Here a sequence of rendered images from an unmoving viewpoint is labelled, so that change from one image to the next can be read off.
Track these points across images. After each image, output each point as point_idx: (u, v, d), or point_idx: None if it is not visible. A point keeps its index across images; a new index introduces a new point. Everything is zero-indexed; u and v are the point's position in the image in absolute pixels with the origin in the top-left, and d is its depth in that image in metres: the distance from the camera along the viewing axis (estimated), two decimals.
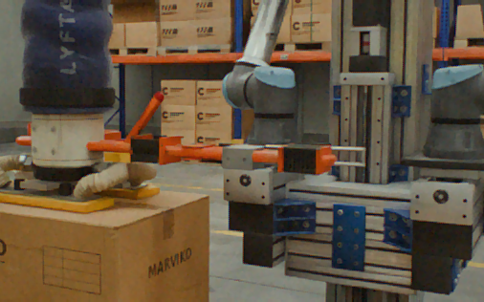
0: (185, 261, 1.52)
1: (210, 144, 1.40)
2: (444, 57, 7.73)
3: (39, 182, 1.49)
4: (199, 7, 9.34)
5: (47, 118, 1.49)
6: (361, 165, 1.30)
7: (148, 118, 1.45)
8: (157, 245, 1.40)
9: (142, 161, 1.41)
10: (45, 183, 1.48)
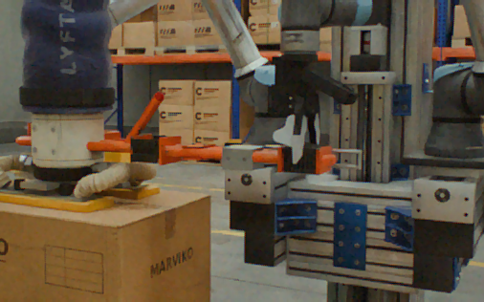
0: (187, 260, 1.52)
1: (210, 144, 1.40)
2: (441, 56, 7.75)
3: (39, 182, 1.49)
4: (197, 7, 9.34)
5: (47, 118, 1.49)
6: (357, 168, 1.26)
7: (148, 118, 1.45)
8: (159, 244, 1.40)
9: (142, 161, 1.41)
10: (45, 183, 1.48)
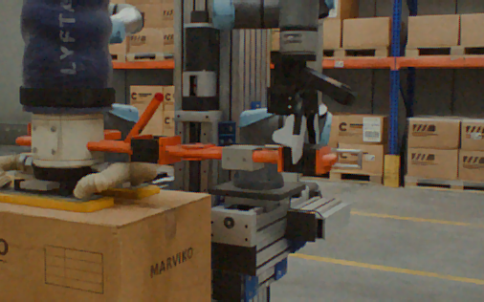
0: (187, 260, 1.52)
1: (210, 144, 1.40)
2: (395, 66, 8.02)
3: (39, 182, 1.49)
4: (165, 14, 9.62)
5: (47, 118, 1.49)
6: (357, 168, 1.26)
7: (148, 118, 1.45)
8: (159, 244, 1.40)
9: (142, 161, 1.41)
10: (45, 183, 1.48)
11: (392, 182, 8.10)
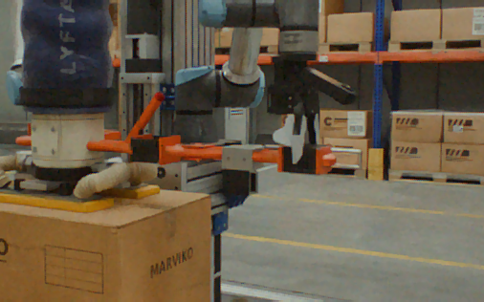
0: (187, 260, 1.52)
1: (210, 144, 1.40)
2: (379, 60, 8.10)
3: (39, 182, 1.49)
4: None
5: (47, 118, 1.49)
6: (357, 168, 1.26)
7: (148, 118, 1.45)
8: (159, 244, 1.40)
9: (142, 161, 1.41)
10: (45, 183, 1.48)
11: (376, 175, 8.17)
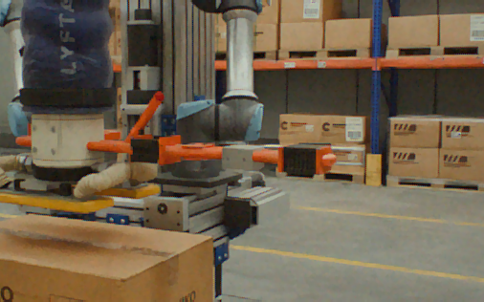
0: None
1: (210, 144, 1.40)
2: (377, 67, 8.12)
3: (39, 182, 1.49)
4: None
5: (47, 118, 1.49)
6: (361, 165, 1.30)
7: (148, 118, 1.45)
8: (163, 291, 1.42)
9: (142, 161, 1.41)
10: (45, 183, 1.48)
11: (374, 181, 8.20)
